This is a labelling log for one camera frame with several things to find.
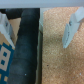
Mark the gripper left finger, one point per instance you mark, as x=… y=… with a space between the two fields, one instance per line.
x=6 y=27

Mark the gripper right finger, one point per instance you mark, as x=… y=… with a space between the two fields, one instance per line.
x=71 y=32

